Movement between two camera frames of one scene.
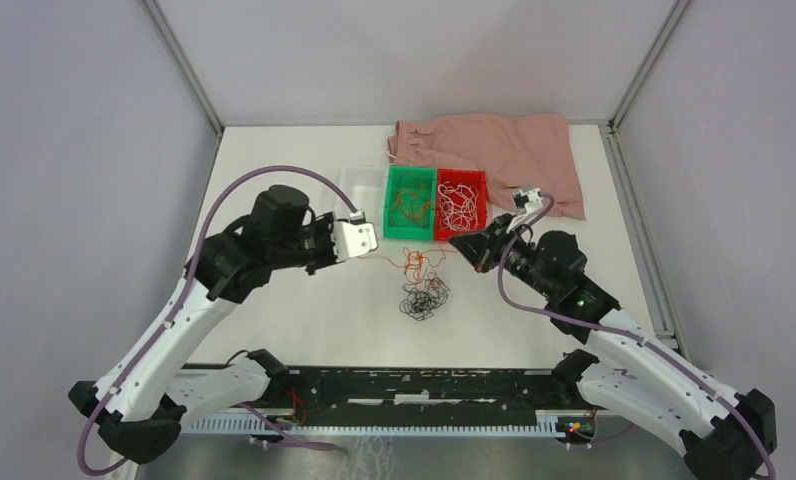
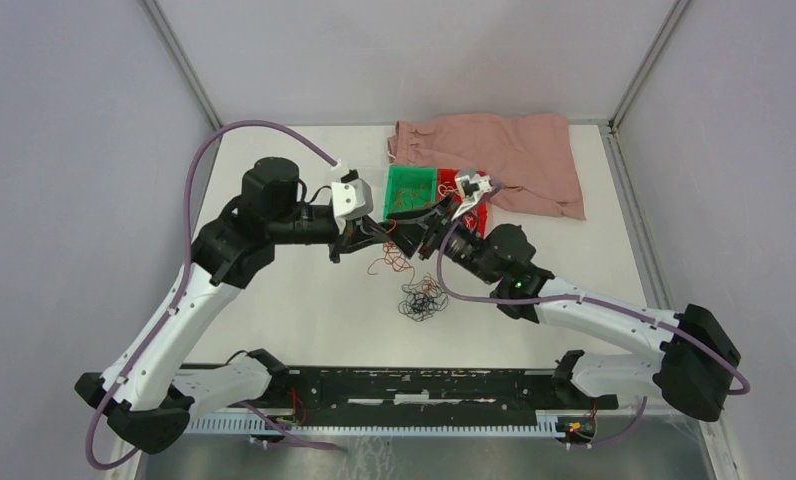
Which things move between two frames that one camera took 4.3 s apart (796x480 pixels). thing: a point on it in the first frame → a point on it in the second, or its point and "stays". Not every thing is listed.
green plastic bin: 410,203 stays
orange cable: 409,204 stays
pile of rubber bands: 423,295 stays
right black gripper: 481,249 → 410,235
